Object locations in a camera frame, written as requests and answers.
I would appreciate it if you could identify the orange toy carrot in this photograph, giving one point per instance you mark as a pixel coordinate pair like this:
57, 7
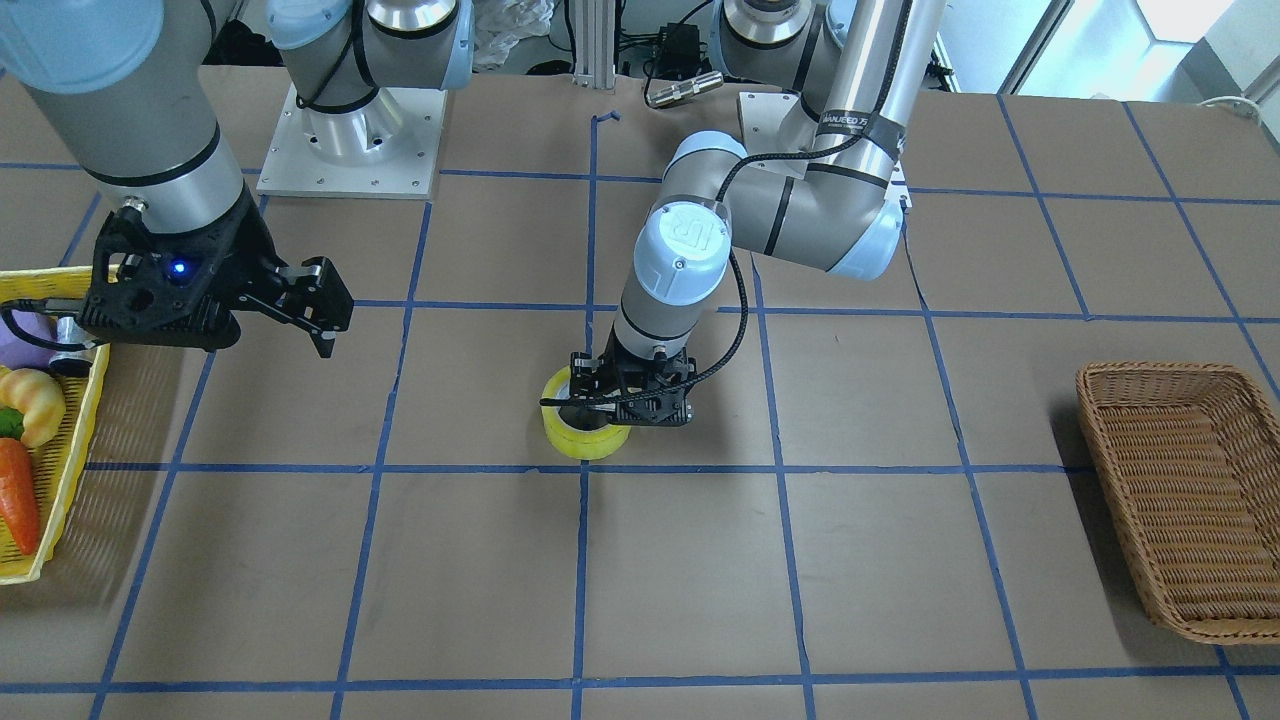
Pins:
18, 500

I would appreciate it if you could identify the yellow plastic basket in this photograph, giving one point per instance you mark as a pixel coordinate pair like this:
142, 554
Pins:
57, 466

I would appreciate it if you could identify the aluminium frame post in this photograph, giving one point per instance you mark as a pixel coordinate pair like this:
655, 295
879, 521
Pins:
595, 25

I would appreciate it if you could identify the toy croissant bread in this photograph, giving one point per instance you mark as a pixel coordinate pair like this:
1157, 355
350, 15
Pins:
39, 399

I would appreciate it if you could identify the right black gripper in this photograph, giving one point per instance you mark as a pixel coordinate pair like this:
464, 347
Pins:
247, 258

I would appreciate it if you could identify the yellow tape roll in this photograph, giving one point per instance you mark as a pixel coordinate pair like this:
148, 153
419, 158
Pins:
582, 433

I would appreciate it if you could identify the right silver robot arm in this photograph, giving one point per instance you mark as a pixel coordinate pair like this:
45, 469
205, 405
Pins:
118, 81

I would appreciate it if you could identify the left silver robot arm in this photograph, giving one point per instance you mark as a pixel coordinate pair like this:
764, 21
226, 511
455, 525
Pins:
820, 200

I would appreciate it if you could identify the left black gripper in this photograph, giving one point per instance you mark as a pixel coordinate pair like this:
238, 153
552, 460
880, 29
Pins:
585, 380

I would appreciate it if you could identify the brown wicker basket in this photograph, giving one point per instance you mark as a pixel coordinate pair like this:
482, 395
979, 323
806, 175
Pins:
1188, 460

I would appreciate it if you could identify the purple foam block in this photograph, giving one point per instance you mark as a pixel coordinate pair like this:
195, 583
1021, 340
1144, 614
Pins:
19, 354

